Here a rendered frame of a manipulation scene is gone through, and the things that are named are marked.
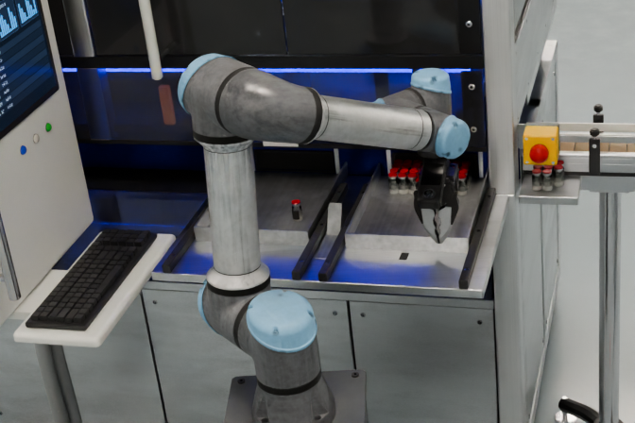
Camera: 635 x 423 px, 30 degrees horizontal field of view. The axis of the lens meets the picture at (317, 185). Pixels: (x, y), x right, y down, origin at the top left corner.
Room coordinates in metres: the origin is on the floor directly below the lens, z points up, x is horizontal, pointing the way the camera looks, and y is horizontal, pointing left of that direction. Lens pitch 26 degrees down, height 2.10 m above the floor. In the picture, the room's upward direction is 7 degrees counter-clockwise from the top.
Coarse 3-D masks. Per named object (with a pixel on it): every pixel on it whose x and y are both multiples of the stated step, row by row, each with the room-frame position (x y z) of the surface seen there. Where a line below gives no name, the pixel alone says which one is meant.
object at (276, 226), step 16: (256, 176) 2.58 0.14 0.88; (272, 176) 2.57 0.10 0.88; (288, 176) 2.56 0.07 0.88; (304, 176) 2.55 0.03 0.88; (320, 176) 2.54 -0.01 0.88; (336, 176) 2.53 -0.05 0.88; (256, 192) 2.49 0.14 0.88; (272, 192) 2.48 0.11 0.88; (288, 192) 2.47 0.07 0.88; (304, 192) 2.46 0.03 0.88; (320, 192) 2.45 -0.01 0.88; (208, 208) 2.37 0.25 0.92; (272, 208) 2.40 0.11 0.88; (288, 208) 2.39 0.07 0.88; (304, 208) 2.38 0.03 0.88; (320, 208) 2.31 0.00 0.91; (208, 224) 2.35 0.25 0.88; (272, 224) 2.32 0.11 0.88; (288, 224) 2.31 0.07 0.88; (304, 224) 2.30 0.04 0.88; (208, 240) 2.28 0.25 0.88; (272, 240) 2.23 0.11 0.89; (288, 240) 2.22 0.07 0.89; (304, 240) 2.21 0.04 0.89
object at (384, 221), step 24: (384, 192) 2.41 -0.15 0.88; (480, 192) 2.30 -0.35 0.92; (360, 216) 2.29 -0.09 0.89; (384, 216) 2.30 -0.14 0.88; (408, 216) 2.28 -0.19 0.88; (456, 216) 2.26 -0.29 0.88; (360, 240) 2.17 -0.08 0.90; (384, 240) 2.15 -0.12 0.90; (408, 240) 2.14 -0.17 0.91; (432, 240) 2.12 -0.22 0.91; (456, 240) 2.11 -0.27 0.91
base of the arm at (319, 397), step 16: (320, 368) 1.75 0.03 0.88; (304, 384) 1.70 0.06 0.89; (320, 384) 1.73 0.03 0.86; (256, 400) 1.73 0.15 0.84; (272, 400) 1.70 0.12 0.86; (288, 400) 1.69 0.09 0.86; (304, 400) 1.70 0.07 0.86; (320, 400) 1.71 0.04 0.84; (256, 416) 1.72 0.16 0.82; (272, 416) 1.69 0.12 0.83; (288, 416) 1.68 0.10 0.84; (304, 416) 1.68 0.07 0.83; (320, 416) 1.70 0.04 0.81
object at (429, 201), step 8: (424, 160) 2.12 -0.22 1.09; (432, 160) 2.11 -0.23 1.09; (440, 160) 2.11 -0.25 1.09; (424, 168) 2.10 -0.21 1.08; (432, 168) 2.09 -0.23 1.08; (440, 168) 2.09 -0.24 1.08; (424, 176) 2.08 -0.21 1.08; (432, 176) 2.08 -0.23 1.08; (440, 176) 2.07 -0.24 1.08; (424, 184) 2.06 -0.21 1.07; (432, 184) 2.06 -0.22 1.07; (440, 184) 2.06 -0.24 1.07; (424, 192) 2.05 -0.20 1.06; (432, 192) 2.04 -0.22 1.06; (440, 192) 2.04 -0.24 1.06; (424, 200) 2.03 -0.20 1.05; (432, 200) 2.03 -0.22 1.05; (440, 200) 2.03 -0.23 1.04; (424, 208) 2.03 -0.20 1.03; (432, 208) 2.03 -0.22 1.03
